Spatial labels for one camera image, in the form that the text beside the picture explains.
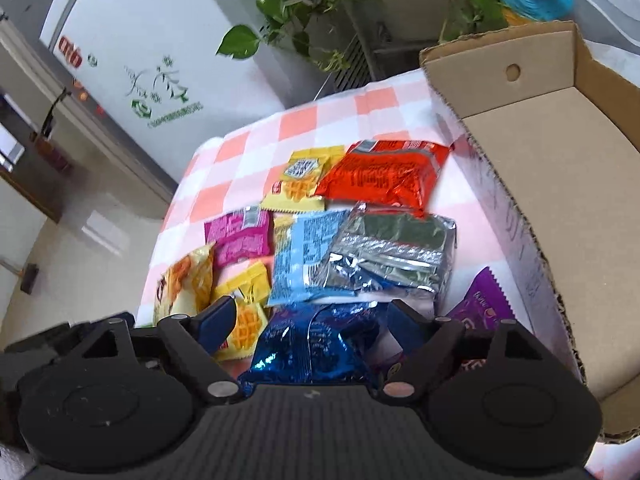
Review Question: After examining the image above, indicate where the white refrigerator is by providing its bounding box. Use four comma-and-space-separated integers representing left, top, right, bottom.
39, 0, 283, 180

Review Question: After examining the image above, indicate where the purple snack packet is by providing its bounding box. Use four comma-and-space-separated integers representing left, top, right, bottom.
383, 265, 518, 380

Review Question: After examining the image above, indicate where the cardboard box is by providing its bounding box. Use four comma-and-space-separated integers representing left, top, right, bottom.
420, 21, 639, 444

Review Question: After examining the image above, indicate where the red orange snack packet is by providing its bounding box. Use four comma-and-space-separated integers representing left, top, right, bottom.
316, 140, 450, 218

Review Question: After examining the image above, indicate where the silver foil snack packet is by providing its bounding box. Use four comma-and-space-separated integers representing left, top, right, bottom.
310, 203, 457, 318

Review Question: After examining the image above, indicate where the green pothos plant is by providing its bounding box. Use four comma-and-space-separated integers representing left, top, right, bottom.
217, 0, 508, 73

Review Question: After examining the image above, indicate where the white metal plant stand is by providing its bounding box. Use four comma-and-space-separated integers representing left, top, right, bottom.
290, 0, 506, 90

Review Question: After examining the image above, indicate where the blue foil snack packet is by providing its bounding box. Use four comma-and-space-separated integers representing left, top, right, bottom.
239, 301, 404, 394

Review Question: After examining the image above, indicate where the yellow chips snack bag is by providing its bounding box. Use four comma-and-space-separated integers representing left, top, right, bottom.
153, 244, 215, 324

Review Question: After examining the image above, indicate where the light blue snack packet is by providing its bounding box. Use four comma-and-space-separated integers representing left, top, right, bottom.
267, 210, 352, 307

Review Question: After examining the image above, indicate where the yellow waffle snack packet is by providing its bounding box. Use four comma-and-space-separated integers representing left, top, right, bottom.
260, 145, 345, 214

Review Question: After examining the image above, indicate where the grey white table cover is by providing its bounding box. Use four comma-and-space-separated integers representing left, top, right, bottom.
573, 0, 639, 86

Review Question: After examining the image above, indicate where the magenta snack packet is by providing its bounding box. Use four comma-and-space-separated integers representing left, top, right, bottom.
204, 206, 272, 268

